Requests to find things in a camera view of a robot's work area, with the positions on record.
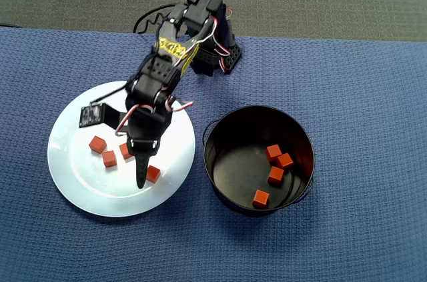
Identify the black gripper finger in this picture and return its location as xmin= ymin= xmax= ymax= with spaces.
xmin=133 ymin=150 xmax=152 ymax=190

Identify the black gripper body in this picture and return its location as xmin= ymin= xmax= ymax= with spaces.
xmin=125 ymin=103 xmax=173 ymax=158

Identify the red cube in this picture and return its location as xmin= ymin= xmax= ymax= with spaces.
xmin=266 ymin=144 xmax=283 ymax=163
xmin=119 ymin=142 xmax=134 ymax=161
xmin=276 ymin=153 xmax=294 ymax=170
xmin=252 ymin=189 xmax=270 ymax=209
xmin=145 ymin=165 xmax=161 ymax=184
xmin=267 ymin=165 xmax=285 ymax=185
xmin=101 ymin=150 xmax=117 ymax=169
xmin=88 ymin=135 xmax=107 ymax=155

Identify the white round plate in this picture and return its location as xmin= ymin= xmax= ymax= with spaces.
xmin=47 ymin=80 xmax=197 ymax=218

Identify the black metal bucket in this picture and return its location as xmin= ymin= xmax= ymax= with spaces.
xmin=201 ymin=105 xmax=316 ymax=218

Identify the blue woven table cloth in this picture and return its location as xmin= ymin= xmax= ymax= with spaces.
xmin=0 ymin=27 xmax=427 ymax=282

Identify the red white servo wire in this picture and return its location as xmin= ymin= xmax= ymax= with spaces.
xmin=114 ymin=103 xmax=156 ymax=138

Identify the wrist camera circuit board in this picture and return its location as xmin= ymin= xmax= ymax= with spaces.
xmin=79 ymin=102 xmax=129 ymax=129

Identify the thin black camera cable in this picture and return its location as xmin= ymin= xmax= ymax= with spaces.
xmin=90 ymin=3 xmax=177 ymax=107

